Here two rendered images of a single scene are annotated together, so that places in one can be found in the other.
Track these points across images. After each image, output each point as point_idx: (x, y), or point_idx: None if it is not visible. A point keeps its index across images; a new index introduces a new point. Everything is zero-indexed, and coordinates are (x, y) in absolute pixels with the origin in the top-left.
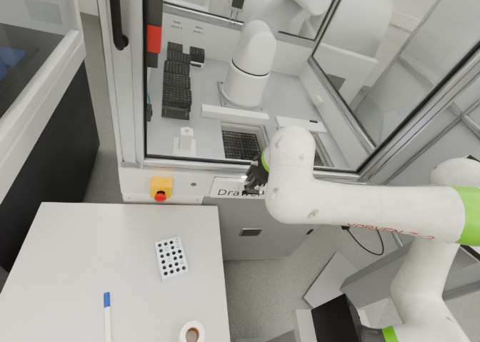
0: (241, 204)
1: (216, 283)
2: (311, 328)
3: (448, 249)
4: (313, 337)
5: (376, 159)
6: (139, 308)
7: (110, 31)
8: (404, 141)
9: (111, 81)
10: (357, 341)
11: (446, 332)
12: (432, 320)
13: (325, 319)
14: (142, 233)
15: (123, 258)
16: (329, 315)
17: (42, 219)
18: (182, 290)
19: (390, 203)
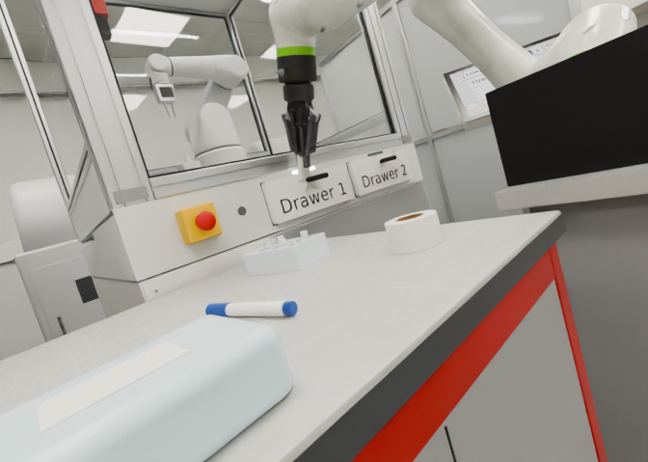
0: (327, 234)
1: (380, 234)
2: (530, 183)
3: (486, 21)
4: (544, 181)
5: (391, 104)
6: (295, 285)
7: None
8: (391, 75)
9: (60, 40)
10: (542, 72)
11: (568, 28)
12: (554, 44)
13: (519, 147)
14: (214, 285)
15: (204, 300)
16: (512, 134)
17: None
18: (342, 255)
19: None
